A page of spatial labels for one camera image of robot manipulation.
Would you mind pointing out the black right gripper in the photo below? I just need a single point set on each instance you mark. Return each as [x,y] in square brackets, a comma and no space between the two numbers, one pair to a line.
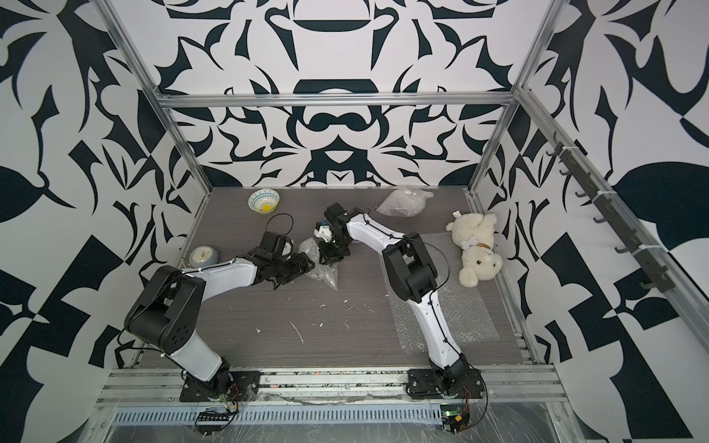
[328,254]

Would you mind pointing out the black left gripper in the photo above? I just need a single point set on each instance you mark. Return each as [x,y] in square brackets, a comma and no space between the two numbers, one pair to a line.
[302,266]

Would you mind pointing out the bubble wrap sheet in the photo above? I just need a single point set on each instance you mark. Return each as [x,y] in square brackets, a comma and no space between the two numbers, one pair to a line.
[405,202]
[464,309]
[328,274]

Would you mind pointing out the yellow patterned bowl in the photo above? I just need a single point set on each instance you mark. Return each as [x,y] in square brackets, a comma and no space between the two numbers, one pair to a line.
[264,201]

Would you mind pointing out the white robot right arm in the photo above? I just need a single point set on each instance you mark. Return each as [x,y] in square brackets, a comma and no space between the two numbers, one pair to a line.
[411,274]

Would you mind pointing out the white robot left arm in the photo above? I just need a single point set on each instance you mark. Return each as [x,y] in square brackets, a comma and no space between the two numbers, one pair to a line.
[166,313]

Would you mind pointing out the white teddy bear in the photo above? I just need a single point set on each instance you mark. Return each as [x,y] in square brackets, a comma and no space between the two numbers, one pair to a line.
[474,233]

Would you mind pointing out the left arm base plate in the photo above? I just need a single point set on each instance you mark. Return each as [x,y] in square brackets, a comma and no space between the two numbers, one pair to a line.
[235,386]

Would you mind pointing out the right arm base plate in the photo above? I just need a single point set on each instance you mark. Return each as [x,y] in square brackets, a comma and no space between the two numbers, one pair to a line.
[425,384]

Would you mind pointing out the black wall hook rail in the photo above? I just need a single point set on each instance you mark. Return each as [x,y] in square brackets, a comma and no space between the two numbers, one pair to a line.
[607,202]

